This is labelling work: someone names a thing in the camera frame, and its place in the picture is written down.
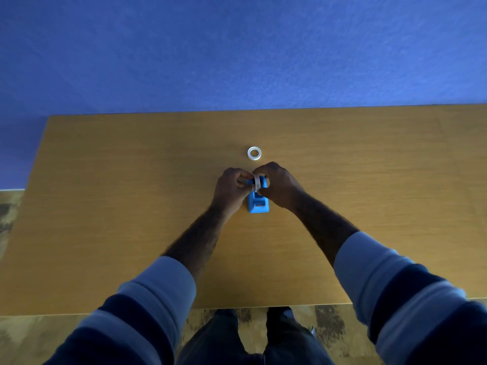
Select person's right hand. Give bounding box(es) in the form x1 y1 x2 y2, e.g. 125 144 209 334
252 162 306 210

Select person's left hand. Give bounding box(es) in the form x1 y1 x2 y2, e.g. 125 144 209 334
211 168 255 216

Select blue tape dispenser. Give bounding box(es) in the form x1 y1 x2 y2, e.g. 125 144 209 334
247 178 270 214

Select person's right forearm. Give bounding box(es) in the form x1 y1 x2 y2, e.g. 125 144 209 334
290 192 487 365

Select person's left forearm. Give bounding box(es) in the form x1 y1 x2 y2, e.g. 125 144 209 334
44 203 233 365

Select wooden table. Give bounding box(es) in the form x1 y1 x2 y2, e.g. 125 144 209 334
0 104 487 317

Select person's dark trousers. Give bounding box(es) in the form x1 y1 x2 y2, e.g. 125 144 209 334
176 307 335 365

